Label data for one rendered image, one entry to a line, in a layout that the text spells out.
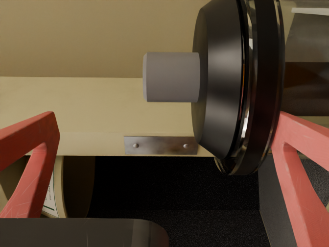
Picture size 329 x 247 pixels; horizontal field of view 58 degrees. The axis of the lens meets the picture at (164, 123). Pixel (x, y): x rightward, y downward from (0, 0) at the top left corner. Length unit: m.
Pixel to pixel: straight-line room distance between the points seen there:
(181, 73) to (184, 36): 0.53
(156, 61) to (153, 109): 0.15
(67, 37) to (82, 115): 0.43
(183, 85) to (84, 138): 0.15
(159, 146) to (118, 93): 0.09
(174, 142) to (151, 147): 0.02
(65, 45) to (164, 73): 0.58
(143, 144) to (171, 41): 0.44
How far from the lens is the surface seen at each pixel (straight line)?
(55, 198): 0.39
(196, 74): 0.16
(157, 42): 0.69
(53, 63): 0.76
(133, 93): 0.34
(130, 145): 0.28
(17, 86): 0.38
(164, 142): 0.28
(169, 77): 0.16
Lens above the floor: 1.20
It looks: 1 degrees down
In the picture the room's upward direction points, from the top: 90 degrees counter-clockwise
